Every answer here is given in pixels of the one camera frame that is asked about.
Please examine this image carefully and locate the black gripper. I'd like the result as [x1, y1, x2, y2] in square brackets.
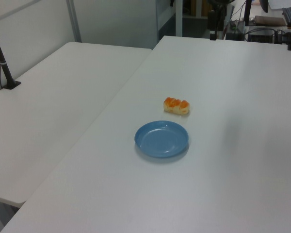
[208, 11, 218, 41]

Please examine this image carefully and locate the orange glazed bread roll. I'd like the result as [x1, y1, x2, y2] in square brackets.
[162, 96, 191, 115]

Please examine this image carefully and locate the blue round plate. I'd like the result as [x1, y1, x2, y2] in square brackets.
[134, 120, 191, 159]

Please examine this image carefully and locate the black control box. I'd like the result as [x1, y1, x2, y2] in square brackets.
[225, 32, 243, 41]

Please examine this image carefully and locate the small device with green connector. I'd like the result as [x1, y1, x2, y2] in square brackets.
[229, 20, 245, 33]

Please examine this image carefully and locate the grey metal table leg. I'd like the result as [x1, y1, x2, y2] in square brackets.
[175, 0, 184, 37]

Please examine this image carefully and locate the black electronics box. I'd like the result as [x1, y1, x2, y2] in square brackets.
[247, 28, 277, 44]

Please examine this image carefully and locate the white cabinet panel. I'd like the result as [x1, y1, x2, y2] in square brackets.
[156, 0, 177, 42]

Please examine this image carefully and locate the brown pouch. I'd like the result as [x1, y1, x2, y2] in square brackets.
[254, 15, 286, 26]

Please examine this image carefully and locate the black monitor stand post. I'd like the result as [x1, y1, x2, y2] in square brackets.
[243, 0, 253, 27]

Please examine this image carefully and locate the grey partition frame post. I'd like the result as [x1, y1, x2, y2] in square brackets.
[65, 0, 82, 43]

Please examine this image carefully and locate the black camera stand pole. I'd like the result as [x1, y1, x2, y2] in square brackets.
[0, 18, 22, 91]

